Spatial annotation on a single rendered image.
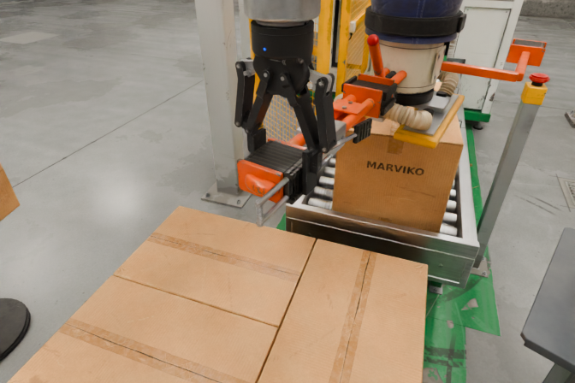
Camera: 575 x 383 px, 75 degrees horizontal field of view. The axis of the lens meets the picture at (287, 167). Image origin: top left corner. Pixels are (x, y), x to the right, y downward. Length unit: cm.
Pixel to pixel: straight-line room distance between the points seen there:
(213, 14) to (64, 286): 157
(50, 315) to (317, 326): 138
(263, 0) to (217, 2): 167
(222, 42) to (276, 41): 169
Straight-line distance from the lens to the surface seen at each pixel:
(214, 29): 214
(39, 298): 229
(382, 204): 144
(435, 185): 139
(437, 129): 98
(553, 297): 118
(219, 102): 226
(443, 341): 194
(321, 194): 168
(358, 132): 66
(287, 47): 45
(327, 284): 129
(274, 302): 124
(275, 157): 53
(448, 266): 153
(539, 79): 179
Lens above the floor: 152
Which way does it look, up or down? 32 degrees down
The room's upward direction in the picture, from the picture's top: straight up
